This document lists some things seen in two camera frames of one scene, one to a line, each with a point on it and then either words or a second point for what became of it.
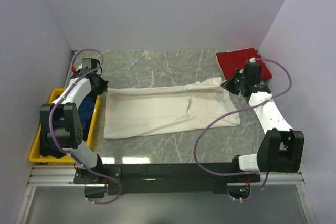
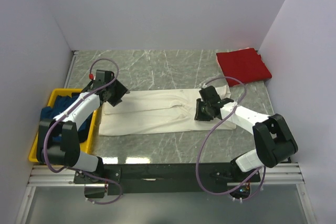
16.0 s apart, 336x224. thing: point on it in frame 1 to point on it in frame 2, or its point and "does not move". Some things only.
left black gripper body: [100, 85] to [118, 94]
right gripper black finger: [234, 83] to [203, 111]
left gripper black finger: [98, 85] to [118, 91]
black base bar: [161, 178] does not move
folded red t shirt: [230, 61] does not move
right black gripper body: [232, 84] to [199, 110]
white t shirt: [141, 111] does not move
